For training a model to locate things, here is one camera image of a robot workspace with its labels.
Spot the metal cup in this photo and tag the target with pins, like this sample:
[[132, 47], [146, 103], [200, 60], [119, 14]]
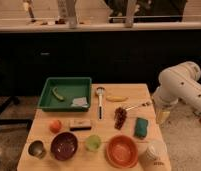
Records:
[[36, 149]]

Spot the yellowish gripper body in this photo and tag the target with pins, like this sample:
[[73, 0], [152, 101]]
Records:
[[162, 113]]

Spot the white paper cup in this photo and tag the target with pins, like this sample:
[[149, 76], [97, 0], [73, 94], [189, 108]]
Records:
[[156, 149]]

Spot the green pickle in tray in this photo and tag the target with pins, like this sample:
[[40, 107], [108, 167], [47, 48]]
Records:
[[57, 95]]

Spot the bunch of dark grapes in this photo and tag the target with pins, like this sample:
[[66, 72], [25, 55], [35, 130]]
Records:
[[120, 117]]

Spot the teal sponge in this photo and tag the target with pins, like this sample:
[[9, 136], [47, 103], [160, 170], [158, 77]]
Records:
[[140, 129]]

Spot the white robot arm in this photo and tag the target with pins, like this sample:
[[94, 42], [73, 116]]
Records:
[[175, 83]]

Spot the light green cup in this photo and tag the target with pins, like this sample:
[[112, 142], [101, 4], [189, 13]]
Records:
[[92, 143]]

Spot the purple bowl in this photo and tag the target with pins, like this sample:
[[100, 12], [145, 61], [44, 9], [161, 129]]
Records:
[[64, 146]]

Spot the brown rectangular block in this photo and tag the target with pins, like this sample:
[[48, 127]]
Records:
[[77, 124]]

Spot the orange fruit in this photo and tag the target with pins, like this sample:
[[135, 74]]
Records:
[[55, 126]]

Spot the orange bowl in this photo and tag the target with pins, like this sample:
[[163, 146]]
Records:
[[121, 152]]

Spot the folded grey cloth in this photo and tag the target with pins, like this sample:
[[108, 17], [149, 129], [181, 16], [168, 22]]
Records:
[[79, 102]]

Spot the green plastic tray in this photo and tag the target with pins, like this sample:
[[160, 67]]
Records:
[[69, 88]]

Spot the yellow banana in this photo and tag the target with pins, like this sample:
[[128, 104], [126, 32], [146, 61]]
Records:
[[116, 98]]

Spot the metal fork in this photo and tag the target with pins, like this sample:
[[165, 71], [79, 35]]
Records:
[[138, 106]]

